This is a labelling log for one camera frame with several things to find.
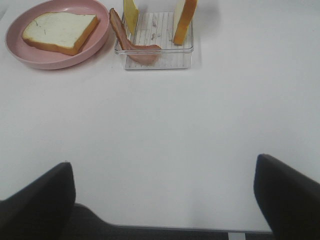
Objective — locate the yellow cheese slice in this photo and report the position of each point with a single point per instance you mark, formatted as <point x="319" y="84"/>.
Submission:
<point x="131" y="15"/>

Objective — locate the right clear plastic tray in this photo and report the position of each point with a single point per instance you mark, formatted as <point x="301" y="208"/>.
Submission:
<point x="156" y="28"/>

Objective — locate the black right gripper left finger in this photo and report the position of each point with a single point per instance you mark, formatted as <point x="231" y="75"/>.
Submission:
<point x="41" y="210"/>

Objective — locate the bread slice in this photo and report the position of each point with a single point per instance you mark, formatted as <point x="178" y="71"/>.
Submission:
<point x="61" y="32"/>
<point x="182" y="17"/>

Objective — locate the pink bacon strip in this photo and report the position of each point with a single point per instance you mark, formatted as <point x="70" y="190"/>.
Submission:
<point x="132" y="47"/>

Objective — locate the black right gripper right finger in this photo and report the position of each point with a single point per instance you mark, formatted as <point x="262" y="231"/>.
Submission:
<point x="288" y="200"/>

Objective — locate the pink round plate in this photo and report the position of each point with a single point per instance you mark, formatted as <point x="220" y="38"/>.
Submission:
<point x="48" y="60"/>

